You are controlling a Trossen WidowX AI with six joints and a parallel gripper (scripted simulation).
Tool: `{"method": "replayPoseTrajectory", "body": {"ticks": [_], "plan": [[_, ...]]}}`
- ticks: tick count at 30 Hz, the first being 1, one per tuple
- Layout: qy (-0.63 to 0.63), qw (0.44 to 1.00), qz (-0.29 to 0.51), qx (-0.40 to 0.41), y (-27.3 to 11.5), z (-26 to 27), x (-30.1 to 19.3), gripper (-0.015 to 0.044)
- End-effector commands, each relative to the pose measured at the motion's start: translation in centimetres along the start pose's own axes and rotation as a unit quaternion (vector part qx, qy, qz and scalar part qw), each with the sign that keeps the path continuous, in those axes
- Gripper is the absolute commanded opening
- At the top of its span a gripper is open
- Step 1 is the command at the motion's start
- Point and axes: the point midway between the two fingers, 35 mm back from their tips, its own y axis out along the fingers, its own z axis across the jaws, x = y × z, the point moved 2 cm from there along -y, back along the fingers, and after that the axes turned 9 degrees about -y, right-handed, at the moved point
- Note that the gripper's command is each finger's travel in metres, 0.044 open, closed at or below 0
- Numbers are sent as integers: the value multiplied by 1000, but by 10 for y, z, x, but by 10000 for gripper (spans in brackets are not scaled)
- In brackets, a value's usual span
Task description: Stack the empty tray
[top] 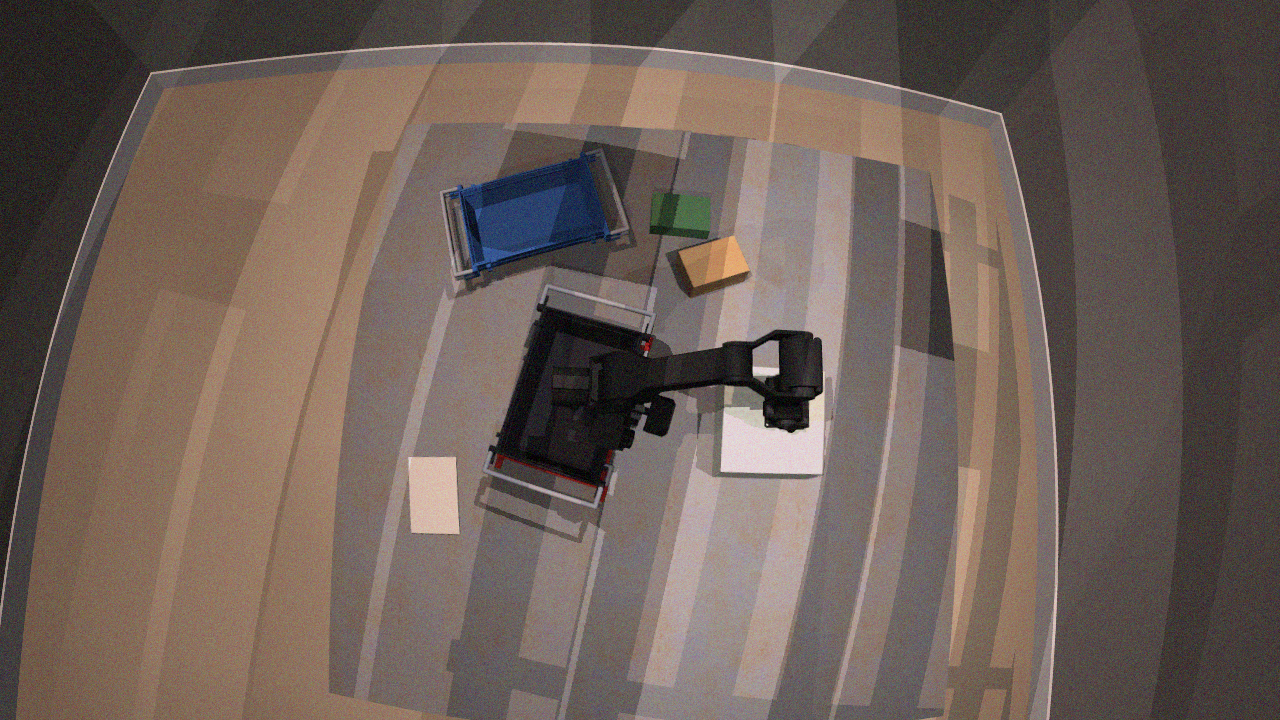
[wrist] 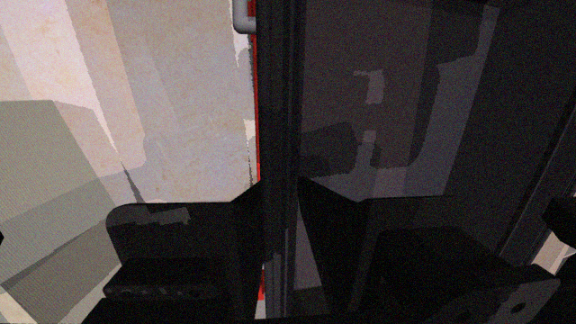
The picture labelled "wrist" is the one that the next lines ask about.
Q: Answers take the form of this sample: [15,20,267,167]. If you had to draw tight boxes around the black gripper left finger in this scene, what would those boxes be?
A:
[105,181,263,320]

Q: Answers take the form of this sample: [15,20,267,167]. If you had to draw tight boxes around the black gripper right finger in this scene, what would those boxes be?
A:
[297,176,470,313]

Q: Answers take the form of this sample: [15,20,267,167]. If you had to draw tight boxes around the red plastic tray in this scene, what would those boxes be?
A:
[247,0,265,301]

